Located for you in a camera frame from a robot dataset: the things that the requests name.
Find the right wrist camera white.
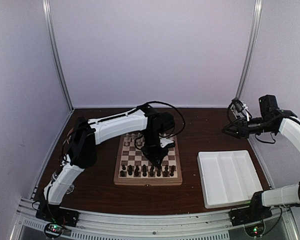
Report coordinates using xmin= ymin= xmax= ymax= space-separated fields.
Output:
xmin=229 ymin=97 xmax=252 ymax=122

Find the white plastic compartment tray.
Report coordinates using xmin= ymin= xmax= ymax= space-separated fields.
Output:
xmin=197 ymin=150 xmax=263 ymax=209

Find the aluminium frame post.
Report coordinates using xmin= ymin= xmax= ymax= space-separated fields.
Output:
xmin=235 ymin=0 xmax=263 ymax=100
xmin=42 ymin=0 xmax=74 ymax=111

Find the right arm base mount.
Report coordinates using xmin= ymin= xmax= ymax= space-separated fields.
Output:
xmin=228 ymin=207 xmax=273 ymax=227

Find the wooden chess board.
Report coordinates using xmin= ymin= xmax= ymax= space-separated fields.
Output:
xmin=113 ymin=136 xmax=183 ymax=187

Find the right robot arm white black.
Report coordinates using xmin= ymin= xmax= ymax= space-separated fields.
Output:
xmin=221 ymin=94 xmax=300 ymax=221

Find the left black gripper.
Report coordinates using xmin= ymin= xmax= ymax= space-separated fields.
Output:
xmin=141 ymin=130 xmax=170 ymax=169

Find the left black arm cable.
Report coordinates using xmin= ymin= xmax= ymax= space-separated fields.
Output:
xmin=59 ymin=100 xmax=186 ymax=166

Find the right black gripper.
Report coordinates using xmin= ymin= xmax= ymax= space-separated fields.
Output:
xmin=222 ymin=115 xmax=275 ymax=140

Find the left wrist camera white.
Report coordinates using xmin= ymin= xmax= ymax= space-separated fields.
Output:
xmin=160 ymin=138 xmax=176 ymax=149

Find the dark queen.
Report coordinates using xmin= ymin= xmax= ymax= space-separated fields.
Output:
xmin=134 ymin=168 xmax=139 ymax=177

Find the front aluminium rail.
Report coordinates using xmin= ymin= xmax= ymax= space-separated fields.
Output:
xmin=8 ymin=198 xmax=300 ymax=240

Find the white chess pieces row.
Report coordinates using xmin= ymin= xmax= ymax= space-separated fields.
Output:
xmin=124 ymin=132 xmax=175 ymax=148

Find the left aluminium frame post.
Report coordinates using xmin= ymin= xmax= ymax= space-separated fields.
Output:
xmin=42 ymin=0 xmax=74 ymax=111

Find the right aluminium frame post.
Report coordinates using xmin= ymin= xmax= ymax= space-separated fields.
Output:
xmin=235 ymin=0 xmax=263 ymax=100

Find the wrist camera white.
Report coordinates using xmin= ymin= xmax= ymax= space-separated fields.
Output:
xmin=229 ymin=97 xmax=252 ymax=122
xmin=160 ymin=138 xmax=176 ymax=149

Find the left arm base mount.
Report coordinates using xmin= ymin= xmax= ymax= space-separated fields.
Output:
xmin=35 ymin=195 xmax=80 ymax=227

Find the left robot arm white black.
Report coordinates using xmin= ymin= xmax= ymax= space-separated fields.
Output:
xmin=37 ymin=103 xmax=175 ymax=222

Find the dark king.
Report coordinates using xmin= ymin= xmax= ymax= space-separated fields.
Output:
xmin=142 ymin=164 xmax=148 ymax=177

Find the clear drinking glass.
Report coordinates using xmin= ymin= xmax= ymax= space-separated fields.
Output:
xmin=51 ymin=171 xmax=75 ymax=195

